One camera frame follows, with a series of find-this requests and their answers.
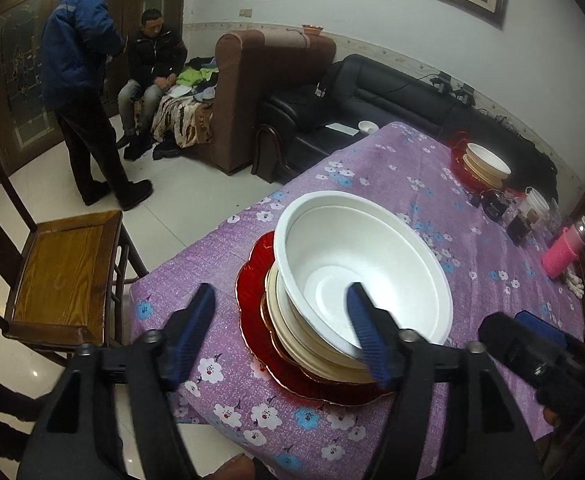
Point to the small white dish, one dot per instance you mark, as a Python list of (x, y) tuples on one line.
[(368, 127)]

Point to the beige ribbed plastic bowl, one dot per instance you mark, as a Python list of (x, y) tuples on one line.
[(271, 292)]

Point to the person's left hand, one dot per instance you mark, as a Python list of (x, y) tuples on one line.
[(227, 467)]

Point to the black leather sofa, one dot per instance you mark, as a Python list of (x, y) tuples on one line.
[(382, 95)]

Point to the patterned blanket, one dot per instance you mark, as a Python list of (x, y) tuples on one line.
[(182, 120)]

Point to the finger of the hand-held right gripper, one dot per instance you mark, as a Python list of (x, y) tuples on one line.
[(517, 347), (547, 327)]

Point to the brown armchair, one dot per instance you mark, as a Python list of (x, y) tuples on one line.
[(262, 85)]

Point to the black shoulder bag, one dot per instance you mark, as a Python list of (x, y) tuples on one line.
[(330, 77)]

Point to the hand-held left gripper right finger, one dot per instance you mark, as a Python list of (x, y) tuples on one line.
[(370, 345)]

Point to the red printed plastic plate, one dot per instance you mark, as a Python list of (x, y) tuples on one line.
[(252, 300)]

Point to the black device on sofa back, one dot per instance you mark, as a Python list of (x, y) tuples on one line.
[(465, 95), (443, 84)]

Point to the dark jar with cork lid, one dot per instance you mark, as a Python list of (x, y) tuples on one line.
[(520, 227)]

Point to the green cloth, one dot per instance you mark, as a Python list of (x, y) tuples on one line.
[(190, 76)]

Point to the dark wooden door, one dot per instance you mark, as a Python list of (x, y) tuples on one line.
[(17, 75)]

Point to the white plastic jar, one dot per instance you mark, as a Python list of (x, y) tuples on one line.
[(536, 202)]

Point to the white work gloves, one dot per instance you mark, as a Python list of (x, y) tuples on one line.
[(575, 284)]

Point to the red gold-rimmed plastic plate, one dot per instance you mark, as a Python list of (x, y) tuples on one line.
[(277, 345)]

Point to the clear glass cup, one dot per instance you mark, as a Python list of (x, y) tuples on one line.
[(555, 215)]

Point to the small black object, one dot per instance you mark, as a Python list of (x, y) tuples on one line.
[(475, 199)]

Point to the wooden chair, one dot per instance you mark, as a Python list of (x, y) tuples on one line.
[(62, 275)]

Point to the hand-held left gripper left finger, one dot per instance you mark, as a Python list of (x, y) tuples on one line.
[(192, 330)]

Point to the purple floral tablecloth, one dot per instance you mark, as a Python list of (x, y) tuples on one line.
[(372, 170)]

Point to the white paper sheet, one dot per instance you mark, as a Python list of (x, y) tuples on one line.
[(341, 129)]

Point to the pink thermos bottle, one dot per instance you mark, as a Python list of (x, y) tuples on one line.
[(565, 252)]

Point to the black round jar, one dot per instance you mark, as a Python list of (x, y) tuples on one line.
[(497, 205)]

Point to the small red bowl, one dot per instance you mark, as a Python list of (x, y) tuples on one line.
[(313, 29)]

